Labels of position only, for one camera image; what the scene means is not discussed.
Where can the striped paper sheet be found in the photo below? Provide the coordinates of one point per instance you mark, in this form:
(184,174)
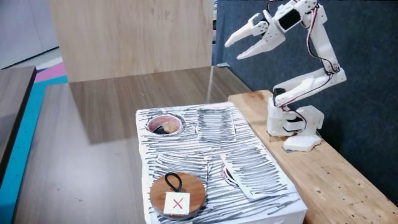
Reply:
(216,124)
(258,171)

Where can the paper label with red cross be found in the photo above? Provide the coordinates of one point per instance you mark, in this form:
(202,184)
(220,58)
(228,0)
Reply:
(177,203)

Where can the round wooden lid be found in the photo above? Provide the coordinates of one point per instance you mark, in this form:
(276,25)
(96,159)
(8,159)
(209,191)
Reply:
(196,193)

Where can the light wooden beam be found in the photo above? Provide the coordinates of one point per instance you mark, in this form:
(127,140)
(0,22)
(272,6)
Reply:
(335,186)

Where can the grey felt partition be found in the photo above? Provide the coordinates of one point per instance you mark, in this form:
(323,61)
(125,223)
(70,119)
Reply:
(367,62)

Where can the light wooden board panel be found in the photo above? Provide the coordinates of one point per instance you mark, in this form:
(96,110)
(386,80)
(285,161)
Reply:
(130,37)

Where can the white box with black stripes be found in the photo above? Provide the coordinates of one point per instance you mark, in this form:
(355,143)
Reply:
(199,152)

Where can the grey partition foot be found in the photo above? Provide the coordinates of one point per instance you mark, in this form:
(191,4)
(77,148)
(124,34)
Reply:
(223,65)

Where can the dark wooden side table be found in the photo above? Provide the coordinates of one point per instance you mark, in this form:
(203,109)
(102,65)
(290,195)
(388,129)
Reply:
(12,99)

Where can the brown debris lump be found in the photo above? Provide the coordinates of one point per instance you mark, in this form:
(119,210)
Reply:
(168,127)

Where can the red lined cup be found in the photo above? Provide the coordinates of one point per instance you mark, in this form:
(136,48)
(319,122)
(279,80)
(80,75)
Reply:
(158,122)

